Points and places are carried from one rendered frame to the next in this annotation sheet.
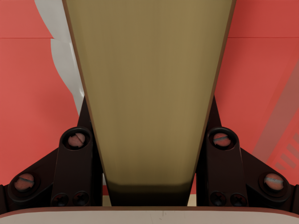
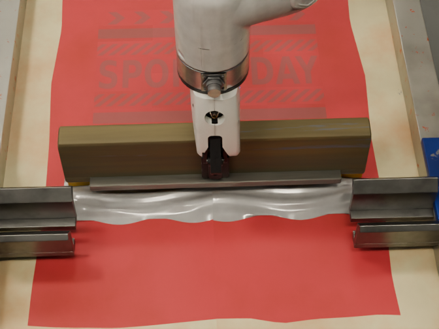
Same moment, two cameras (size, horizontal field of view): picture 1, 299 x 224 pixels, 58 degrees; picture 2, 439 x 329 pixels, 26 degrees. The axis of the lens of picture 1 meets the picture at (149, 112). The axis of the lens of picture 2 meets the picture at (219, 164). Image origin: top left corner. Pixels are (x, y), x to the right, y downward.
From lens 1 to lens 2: 105 cm
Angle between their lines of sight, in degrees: 56
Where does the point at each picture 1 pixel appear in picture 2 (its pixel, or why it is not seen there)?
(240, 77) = not seen: hidden behind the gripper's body
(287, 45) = not seen: hidden behind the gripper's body
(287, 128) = (275, 107)
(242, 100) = not seen: hidden behind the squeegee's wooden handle
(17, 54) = (223, 237)
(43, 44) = (217, 224)
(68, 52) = (219, 211)
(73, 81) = (238, 212)
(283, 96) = (247, 118)
